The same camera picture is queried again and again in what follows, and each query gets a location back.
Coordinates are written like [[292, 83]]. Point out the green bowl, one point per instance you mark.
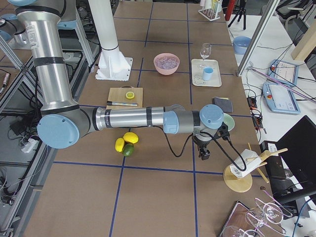
[[229, 121]]

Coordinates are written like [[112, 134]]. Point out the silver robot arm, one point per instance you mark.
[[63, 121]]

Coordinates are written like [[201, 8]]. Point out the blue tub bowl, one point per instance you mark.
[[240, 44]]

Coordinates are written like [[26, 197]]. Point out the white carton box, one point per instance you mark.
[[252, 161]]

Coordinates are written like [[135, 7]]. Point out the black camera tripod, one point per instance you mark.
[[240, 12]]

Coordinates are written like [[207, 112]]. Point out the grey folded cloth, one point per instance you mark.
[[225, 104]]

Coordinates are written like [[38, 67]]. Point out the wooden cutting board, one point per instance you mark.
[[125, 98]]

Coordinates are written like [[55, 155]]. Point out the clear wine glass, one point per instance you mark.
[[204, 53]]

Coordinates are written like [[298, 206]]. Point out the lemon half slice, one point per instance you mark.
[[130, 95]]

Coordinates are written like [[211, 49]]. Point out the pink bowl of ice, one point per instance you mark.
[[166, 63]]

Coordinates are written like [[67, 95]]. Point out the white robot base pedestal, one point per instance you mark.
[[112, 65]]

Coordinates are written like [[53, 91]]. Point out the yellow lemon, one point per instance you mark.
[[119, 144], [131, 137]]

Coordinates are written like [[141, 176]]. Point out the cream bear tray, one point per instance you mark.
[[197, 80]]

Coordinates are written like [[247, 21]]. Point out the black monitor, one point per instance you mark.
[[300, 158]]

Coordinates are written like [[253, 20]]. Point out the green lime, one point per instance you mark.
[[128, 149]]

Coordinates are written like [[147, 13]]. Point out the blue teach pendant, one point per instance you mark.
[[279, 99], [283, 71]]

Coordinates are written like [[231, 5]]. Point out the upturned wine glasses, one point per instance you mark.
[[263, 220]]

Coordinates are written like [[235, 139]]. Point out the steel cylinder rod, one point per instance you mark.
[[113, 103]]

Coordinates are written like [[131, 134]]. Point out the aluminium frame post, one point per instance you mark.
[[268, 13]]

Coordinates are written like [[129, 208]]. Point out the blue plastic cup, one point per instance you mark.
[[207, 73]]

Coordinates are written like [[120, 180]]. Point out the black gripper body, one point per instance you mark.
[[200, 143]]

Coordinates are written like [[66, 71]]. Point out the wooden cup stand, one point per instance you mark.
[[244, 184]]

